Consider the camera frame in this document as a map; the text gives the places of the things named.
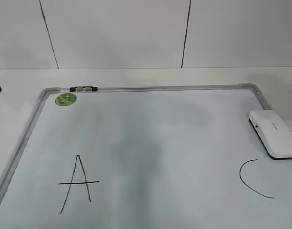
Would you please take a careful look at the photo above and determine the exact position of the white whiteboard eraser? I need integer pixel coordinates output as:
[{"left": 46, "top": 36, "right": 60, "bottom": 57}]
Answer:
[{"left": 249, "top": 110, "right": 292, "bottom": 160}]

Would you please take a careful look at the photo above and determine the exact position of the round green magnet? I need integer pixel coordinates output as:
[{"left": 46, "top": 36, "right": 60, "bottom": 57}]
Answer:
[{"left": 55, "top": 93, "right": 77, "bottom": 106}]

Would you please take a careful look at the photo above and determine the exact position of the white whiteboard with grey frame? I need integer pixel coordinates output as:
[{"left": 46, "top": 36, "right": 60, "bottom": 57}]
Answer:
[{"left": 0, "top": 83, "right": 292, "bottom": 229}]

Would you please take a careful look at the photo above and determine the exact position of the black and silver hanging clip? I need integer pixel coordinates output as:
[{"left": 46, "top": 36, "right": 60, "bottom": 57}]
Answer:
[{"left": 69, "top": 86, "right": 98, "bottom": 92}]

